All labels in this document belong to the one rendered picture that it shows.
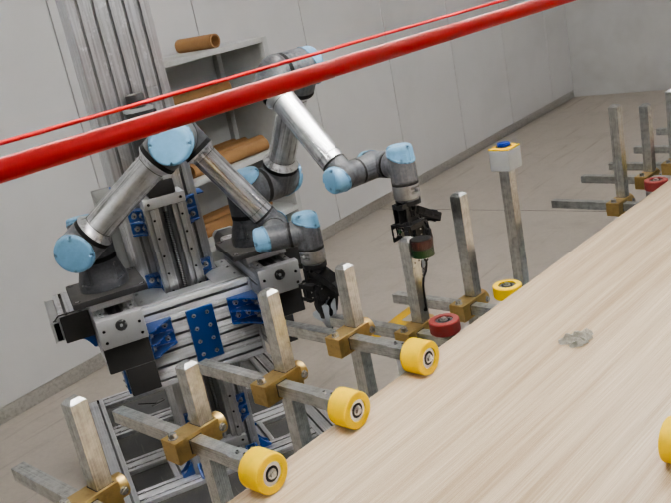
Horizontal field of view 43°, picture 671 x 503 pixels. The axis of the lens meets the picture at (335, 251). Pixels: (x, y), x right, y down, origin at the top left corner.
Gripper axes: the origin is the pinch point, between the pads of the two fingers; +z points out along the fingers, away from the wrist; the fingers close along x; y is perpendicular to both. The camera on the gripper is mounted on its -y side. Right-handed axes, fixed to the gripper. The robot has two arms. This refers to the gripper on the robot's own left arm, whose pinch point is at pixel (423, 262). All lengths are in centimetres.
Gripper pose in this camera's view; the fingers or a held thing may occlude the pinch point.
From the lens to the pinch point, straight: 242.5
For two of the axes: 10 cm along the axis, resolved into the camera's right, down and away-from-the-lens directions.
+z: 1.9, 9.4, 3.0
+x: 7.2, 0.8, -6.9
